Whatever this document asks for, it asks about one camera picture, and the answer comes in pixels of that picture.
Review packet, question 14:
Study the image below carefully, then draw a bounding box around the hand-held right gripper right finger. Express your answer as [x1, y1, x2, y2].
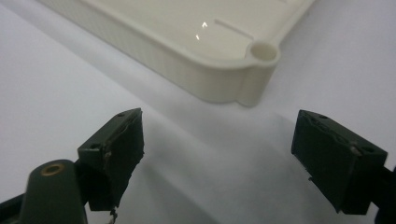
[290, 109, 389, 216]

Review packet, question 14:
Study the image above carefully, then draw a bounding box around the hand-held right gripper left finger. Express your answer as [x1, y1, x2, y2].
[77, 107, 146, 213]

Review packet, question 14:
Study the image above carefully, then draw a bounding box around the cream plastic tray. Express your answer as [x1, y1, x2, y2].
[38, 0, 316, 108]

